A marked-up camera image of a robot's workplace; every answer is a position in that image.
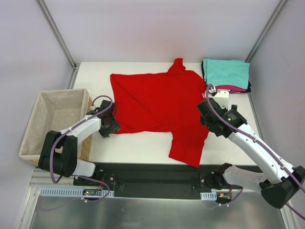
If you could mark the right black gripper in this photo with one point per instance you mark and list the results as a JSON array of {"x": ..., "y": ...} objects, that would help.
[{"x": 203, "y": 110}]

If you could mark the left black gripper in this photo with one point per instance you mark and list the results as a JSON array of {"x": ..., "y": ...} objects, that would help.
[{"x": 110, "y": 127}]

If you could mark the pink t shirt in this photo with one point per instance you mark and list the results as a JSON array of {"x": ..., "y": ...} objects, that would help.
[{"x": 231, "y": 89}]

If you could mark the black t shirt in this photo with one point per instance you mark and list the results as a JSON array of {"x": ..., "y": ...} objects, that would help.
[{"x": 249, "y": 88}]

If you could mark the wicker basket with cloth liner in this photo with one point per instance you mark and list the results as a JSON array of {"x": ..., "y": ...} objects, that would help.
[{"x": 53, "y": 110}]

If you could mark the red t shirt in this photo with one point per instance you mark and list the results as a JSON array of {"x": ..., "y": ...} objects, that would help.
[{"x": 164, "y": 102}]

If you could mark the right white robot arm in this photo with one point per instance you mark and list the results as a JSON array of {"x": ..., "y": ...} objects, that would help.
[{"x": 277, "y": 181}]

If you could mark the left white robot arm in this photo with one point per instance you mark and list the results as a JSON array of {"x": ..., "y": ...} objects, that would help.
[{"x": 59, "y": 153}]

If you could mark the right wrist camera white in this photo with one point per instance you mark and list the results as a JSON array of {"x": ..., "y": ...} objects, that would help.
[{"x": 220, "y": 96}]

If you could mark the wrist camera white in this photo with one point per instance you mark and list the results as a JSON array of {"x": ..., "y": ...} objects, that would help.
[
  {"x": 220, "y": 96},
  {"x": 92, "y": 111}
]

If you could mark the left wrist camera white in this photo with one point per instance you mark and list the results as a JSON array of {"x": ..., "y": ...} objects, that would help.
[{"x": 92, "y": 111}]

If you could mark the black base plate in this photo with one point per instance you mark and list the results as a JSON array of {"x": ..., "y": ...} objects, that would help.
[{"x": 151, "y": 180}]

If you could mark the right aluminium frame post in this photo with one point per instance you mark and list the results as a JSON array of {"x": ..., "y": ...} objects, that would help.
[{"x": 268, "y": 26}]

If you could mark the aluminium frame post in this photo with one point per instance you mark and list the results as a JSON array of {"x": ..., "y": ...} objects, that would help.
[
  {"x": 268, "y": 26},
  {"x": 56, "y": 32}
]

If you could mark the left aluminium frame post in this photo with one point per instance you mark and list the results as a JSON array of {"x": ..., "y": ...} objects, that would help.
[{"x": 56, "y": 32}]

